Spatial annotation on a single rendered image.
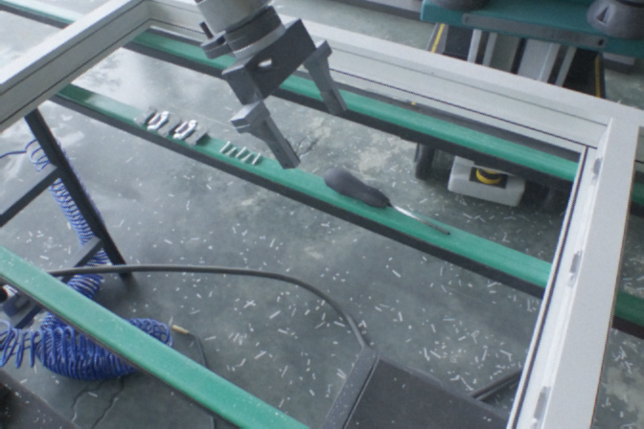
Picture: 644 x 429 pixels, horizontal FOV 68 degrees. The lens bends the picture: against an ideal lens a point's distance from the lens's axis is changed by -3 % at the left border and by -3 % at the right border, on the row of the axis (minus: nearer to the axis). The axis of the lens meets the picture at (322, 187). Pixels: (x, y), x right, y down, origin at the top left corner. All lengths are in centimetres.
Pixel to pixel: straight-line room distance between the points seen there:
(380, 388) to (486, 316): 84
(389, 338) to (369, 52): 94
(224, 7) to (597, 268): 54
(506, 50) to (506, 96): 101
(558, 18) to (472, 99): 74
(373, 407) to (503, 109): 56
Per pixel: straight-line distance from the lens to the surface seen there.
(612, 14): 158
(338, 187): 73
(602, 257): 68
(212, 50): 69
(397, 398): 90
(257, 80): 62
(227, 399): 61
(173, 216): 194
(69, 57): 114
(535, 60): 192
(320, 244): 176
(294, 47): 68
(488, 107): 92
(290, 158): 65
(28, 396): 104
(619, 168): 81
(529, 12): 161
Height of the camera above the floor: 144
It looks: 48 degrees down
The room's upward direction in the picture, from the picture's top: 2 degrees counter-clockwise
